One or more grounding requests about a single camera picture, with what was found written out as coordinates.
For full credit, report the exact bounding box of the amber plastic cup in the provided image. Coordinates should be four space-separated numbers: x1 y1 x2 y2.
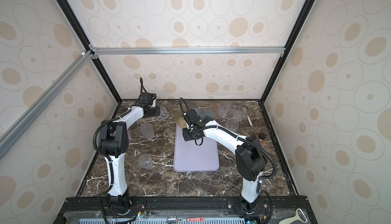
174 109 187 128

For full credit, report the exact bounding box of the aluminium frame bar left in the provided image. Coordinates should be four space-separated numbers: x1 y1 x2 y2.
1 51 93 158

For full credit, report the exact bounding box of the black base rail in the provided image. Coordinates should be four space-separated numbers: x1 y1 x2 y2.
54 195 317 224

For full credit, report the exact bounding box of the lavender plastic tray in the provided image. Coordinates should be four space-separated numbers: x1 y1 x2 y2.
174 126 220 173

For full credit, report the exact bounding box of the teal dimpled plastic cup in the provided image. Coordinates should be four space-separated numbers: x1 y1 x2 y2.
203 110 215 120

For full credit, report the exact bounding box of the pink ribbed plastic cup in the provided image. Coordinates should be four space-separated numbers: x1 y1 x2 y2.
225 120 239 132

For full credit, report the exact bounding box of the clear small tumbler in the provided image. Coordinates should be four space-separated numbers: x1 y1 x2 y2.
160 106 169 120

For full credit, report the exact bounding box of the frosted plastic cup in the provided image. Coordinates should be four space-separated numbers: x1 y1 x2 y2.
140 123 155 139

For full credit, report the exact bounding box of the blue grey plastic cup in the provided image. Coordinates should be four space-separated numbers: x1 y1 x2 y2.
193 108 203 117

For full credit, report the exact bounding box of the brown bottle black cap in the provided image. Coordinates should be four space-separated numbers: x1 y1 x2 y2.
258 132 267 141

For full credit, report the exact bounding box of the aluminium frame bar back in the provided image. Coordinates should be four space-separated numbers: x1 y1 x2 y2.
92 46 285 55

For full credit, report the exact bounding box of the aluminium frame bar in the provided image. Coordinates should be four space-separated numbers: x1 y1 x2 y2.
92 46 285 55
1 51 93 158

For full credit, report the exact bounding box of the clear lying cup front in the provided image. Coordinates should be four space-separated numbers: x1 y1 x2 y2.
137 154 153 170

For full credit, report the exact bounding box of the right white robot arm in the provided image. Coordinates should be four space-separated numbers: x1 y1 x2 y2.
179 98 277 215

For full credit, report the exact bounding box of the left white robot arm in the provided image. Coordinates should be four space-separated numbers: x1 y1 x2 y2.
93 78 160 212

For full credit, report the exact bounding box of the red handled screwdriver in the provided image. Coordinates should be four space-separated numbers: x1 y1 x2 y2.
178 217 205 222

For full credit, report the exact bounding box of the white peeler tool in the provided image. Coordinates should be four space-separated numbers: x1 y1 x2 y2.
279 208 309 224

